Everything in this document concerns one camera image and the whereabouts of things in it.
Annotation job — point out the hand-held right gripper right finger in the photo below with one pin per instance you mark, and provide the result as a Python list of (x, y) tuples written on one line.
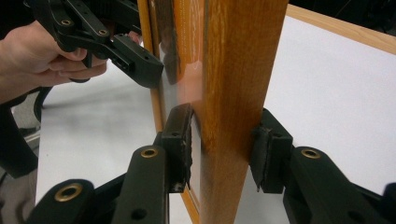
[(299, 168)]

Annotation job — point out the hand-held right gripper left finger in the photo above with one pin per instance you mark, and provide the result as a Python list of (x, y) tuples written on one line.
[(162, 161)]

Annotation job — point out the wooden picture frame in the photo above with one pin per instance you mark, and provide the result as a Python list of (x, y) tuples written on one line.
[(224, 93)]

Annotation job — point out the dark blurred object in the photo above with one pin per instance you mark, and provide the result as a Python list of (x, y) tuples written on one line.
[(15, 140)]

